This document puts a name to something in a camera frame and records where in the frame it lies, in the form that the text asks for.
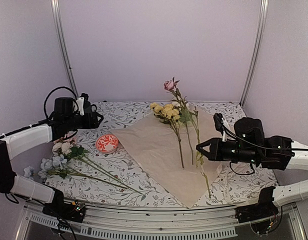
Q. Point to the yellow fake flower stem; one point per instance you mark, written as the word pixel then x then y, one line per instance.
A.
pixel 168 114

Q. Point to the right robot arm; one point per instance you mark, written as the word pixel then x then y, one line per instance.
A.
pixel 282 195

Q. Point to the pale pink white flower stem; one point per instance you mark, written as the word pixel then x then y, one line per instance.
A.
pixel 69 149

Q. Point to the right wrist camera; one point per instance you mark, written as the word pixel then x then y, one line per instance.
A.
pixel 221 125

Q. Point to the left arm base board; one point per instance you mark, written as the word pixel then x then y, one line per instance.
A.
pixel 74 211

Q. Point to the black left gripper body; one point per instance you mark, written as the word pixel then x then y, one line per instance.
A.
pixel 72 124

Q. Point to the aluminium frame post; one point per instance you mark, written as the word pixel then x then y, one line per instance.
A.
pixel 255 53
pixel 56 13

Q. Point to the white lace ribbon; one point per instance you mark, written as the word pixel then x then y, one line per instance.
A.
pixel 238 185

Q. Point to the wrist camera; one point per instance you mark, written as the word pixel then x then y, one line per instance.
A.
pixel 82 104
pixel 221 125

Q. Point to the left aluminium frame post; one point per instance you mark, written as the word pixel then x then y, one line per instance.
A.
pixel 56 13

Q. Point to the beige wrapping paper sheet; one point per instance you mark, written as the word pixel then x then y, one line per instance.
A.
pixel 169 161

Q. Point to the right aluminium frame post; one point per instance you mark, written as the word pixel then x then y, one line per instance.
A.
pixel 255 53

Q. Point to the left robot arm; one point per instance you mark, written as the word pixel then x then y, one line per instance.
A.
pixel 15 143

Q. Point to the right arm base board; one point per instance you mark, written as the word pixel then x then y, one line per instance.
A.
pixel 258 211

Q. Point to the blue fake flower stem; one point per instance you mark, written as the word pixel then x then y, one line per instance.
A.
pixel 50 163

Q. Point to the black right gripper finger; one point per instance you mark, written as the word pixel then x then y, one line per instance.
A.
pixel 202 153
pixel 210 142

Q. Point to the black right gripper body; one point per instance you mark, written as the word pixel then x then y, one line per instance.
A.
pixel 240 155

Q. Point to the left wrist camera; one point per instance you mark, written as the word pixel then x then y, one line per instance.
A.
pixel 82 104

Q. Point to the red white patterned dish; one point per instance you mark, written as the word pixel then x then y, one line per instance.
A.
pixel 107 143

